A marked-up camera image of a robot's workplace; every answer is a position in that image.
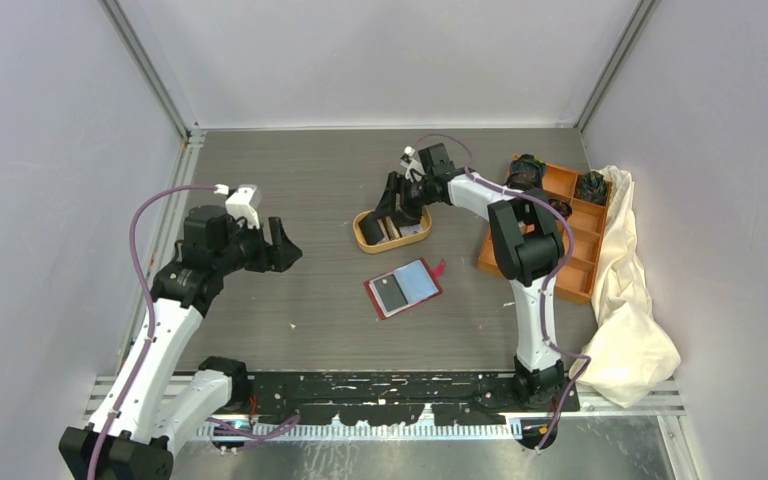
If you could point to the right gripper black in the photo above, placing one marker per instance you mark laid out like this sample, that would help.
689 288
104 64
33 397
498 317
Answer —
386 208

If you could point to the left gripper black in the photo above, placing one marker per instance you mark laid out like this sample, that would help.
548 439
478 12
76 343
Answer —
276 256

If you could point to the orange oval card tray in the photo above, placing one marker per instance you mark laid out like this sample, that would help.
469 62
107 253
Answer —
396 240

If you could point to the black credit card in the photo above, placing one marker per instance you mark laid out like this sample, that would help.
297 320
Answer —
392 298

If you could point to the red card holder wallet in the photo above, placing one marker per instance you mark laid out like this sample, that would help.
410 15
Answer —
418 280

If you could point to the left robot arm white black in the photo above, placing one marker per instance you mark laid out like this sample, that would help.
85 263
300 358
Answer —
135 434

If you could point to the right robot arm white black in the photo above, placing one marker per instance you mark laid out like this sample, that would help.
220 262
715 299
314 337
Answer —
527 246

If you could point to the rolled black belt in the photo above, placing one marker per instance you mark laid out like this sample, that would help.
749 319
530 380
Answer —
524 181

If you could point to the rolled dark patterned belt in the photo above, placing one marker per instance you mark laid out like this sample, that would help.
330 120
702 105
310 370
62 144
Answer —
529 165

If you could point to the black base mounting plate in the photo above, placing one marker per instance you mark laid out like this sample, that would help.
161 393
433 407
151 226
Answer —
454 398

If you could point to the orange compartment organizer tray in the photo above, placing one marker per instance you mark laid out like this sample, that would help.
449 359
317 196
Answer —
576 280

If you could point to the rolled green dark belt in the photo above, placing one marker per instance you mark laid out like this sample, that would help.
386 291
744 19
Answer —
592 188

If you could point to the cream cloth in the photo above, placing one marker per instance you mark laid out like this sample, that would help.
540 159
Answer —
630 353

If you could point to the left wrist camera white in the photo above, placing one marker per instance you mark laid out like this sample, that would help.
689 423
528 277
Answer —
241 203

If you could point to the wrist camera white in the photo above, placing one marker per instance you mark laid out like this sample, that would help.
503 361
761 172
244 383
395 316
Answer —
414 170
241 203

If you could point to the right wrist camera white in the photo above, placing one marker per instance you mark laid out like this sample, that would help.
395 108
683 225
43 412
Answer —
414 170

